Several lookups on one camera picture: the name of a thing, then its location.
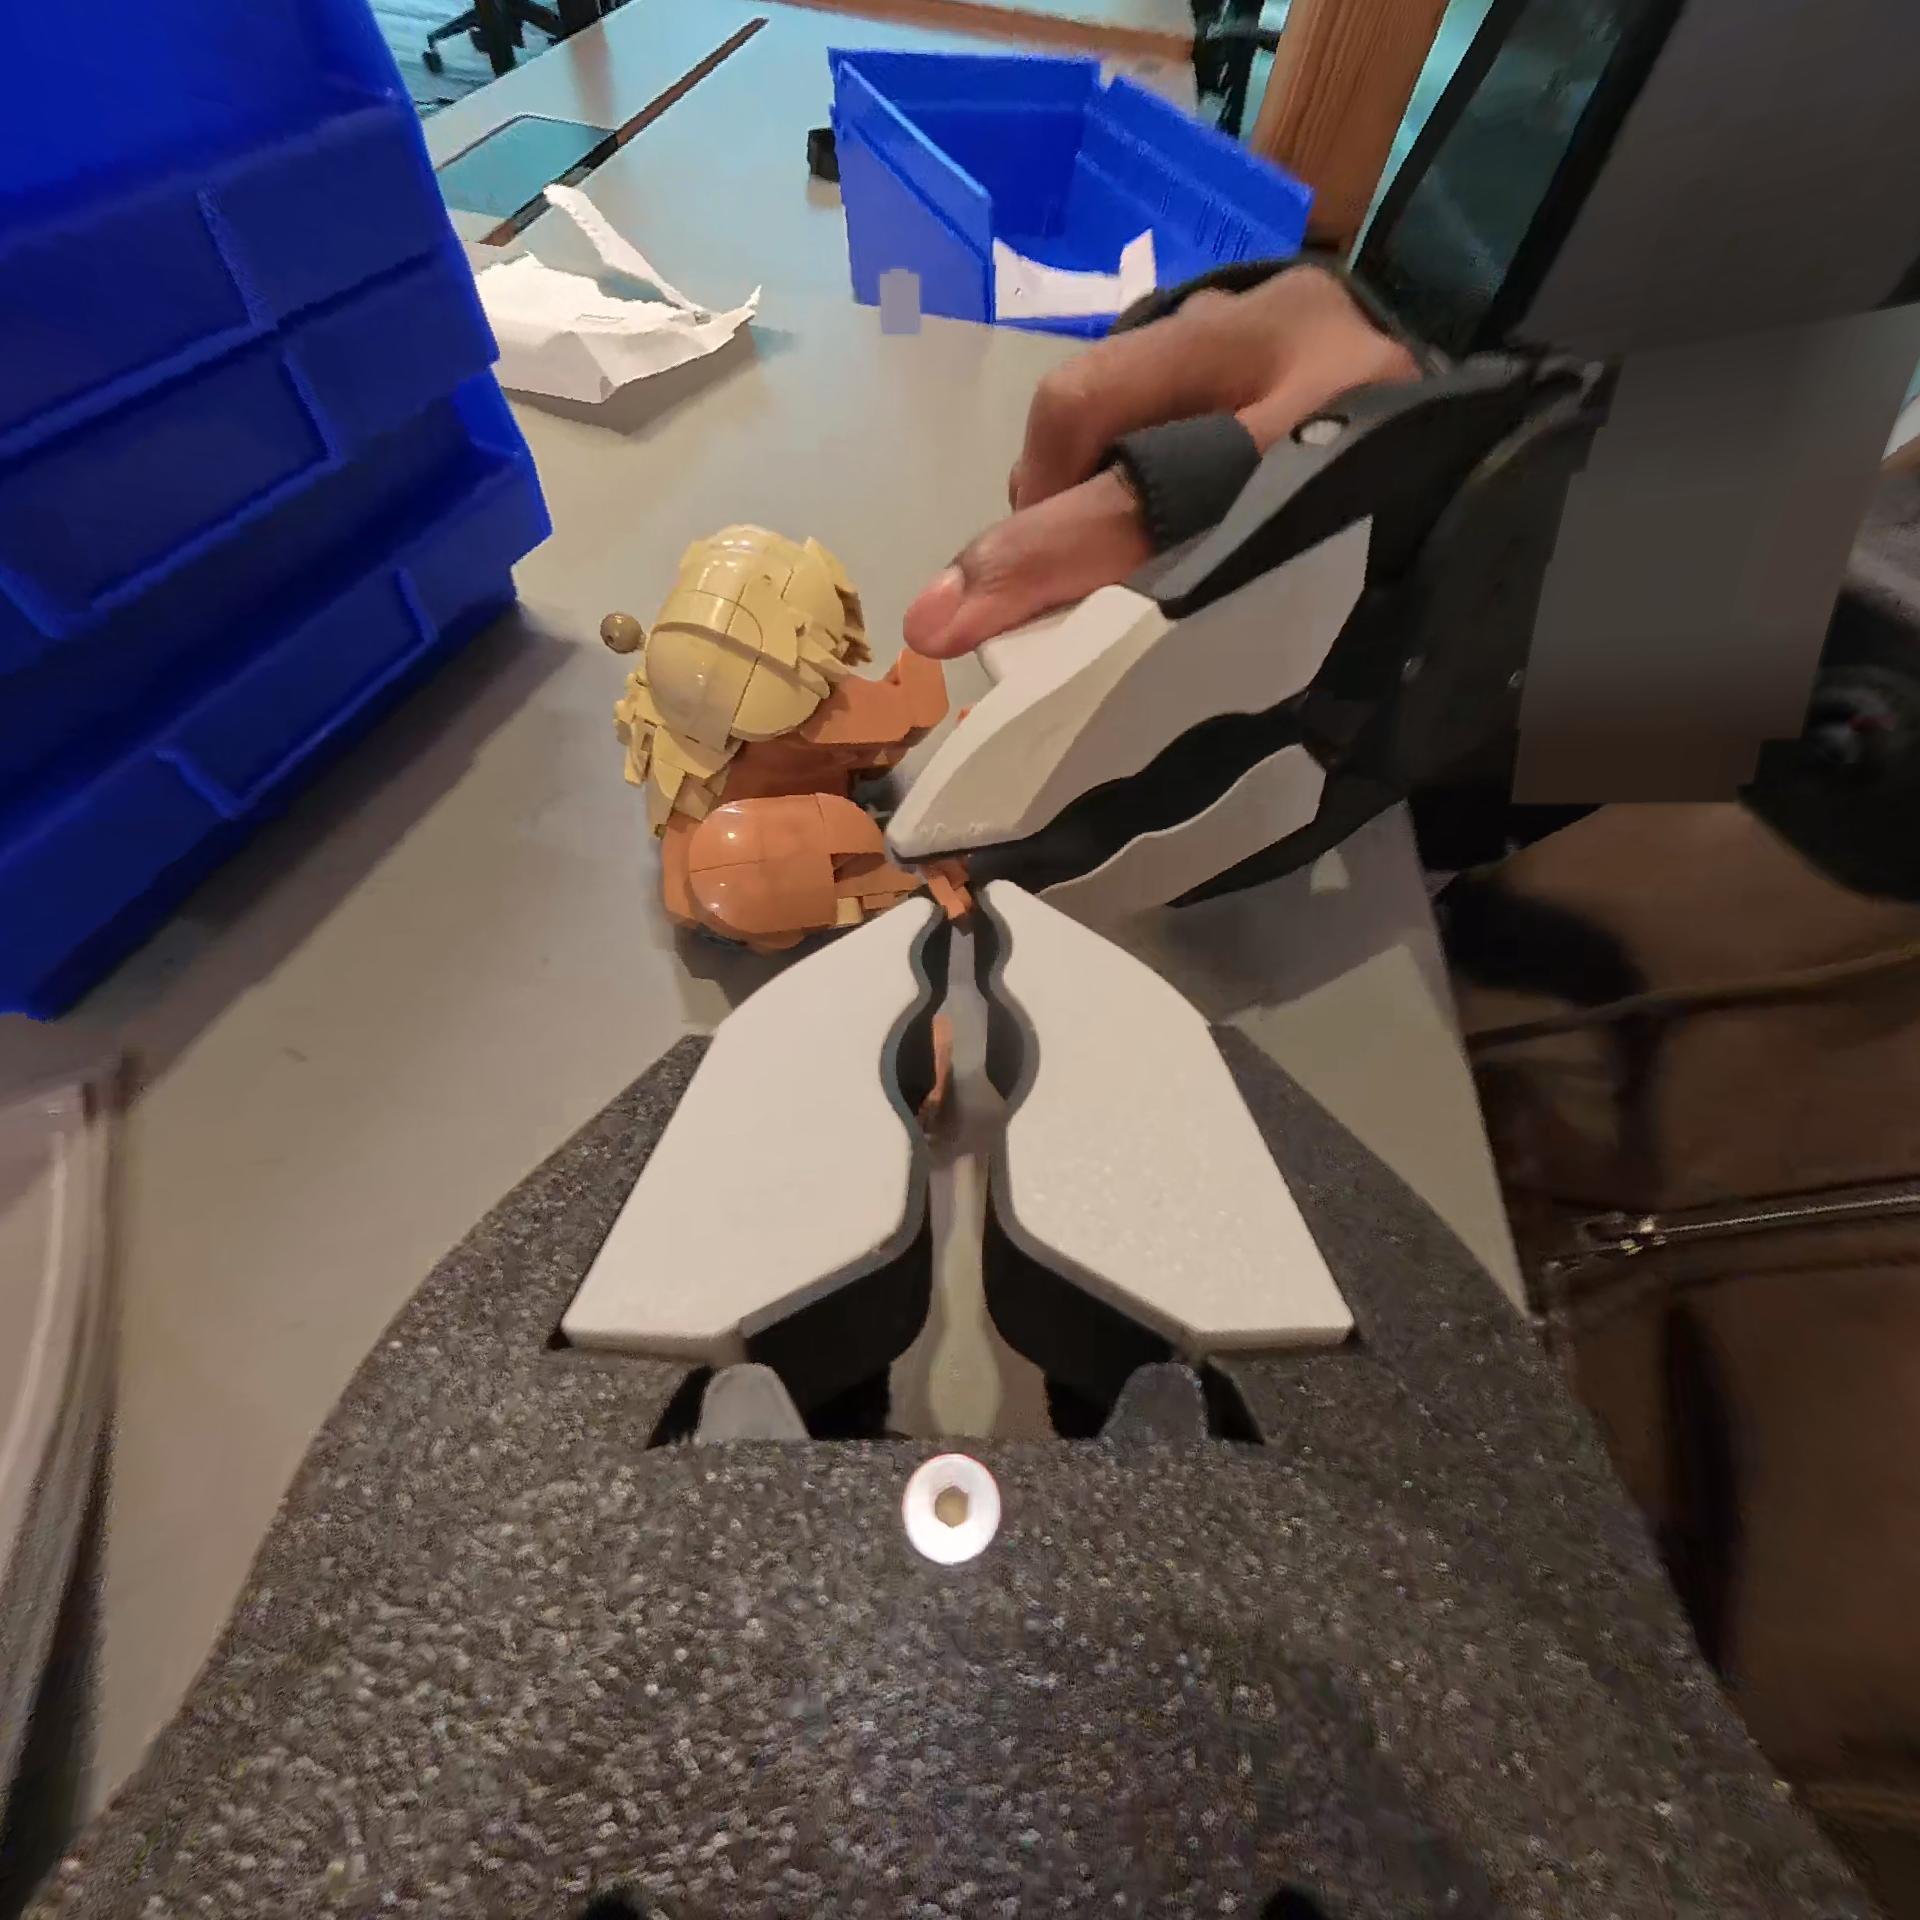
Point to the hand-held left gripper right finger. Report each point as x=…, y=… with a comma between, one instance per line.
x=1156, y=1171

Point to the wooden pillar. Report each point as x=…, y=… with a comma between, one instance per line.
x=1351, y=60

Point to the small blue storage bin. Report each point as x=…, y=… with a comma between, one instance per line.
x=1053, y=152

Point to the person's right hand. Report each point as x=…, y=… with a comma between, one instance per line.
x=1202, y=376

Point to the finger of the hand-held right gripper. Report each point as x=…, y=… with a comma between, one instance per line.
x=1142, y=707
x=1202, y=842

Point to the tan brown brick toy figure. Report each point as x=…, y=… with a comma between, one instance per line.
x=766, y=720

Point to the torn white paper bag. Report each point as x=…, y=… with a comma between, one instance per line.
x=602, y=316

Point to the white paper sheet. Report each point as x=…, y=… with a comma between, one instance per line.
x=1073, y=280

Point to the grey desk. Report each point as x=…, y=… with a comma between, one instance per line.
x=362, y=989

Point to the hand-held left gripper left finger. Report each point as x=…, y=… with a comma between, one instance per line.
x=766, y=1171

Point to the person's brown jacket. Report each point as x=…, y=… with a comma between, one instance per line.
x=1711, y=1259

